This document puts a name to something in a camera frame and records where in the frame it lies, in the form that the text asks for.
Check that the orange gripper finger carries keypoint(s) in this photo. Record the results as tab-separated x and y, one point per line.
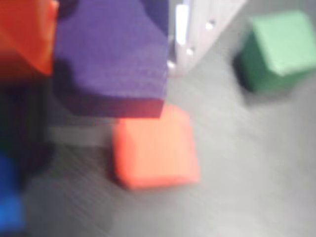
27	29

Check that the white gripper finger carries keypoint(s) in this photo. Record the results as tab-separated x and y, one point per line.
197	29

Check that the purple wooden cube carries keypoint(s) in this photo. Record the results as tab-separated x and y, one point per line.
111	59

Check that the green wooden cube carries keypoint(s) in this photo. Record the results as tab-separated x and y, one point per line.
279	51

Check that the red wooden cube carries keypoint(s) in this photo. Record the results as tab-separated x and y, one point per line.
155	150

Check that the blue wooden cube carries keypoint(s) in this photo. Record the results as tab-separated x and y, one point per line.
10	197

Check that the black table mat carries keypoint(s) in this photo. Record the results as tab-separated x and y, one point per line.
247	172

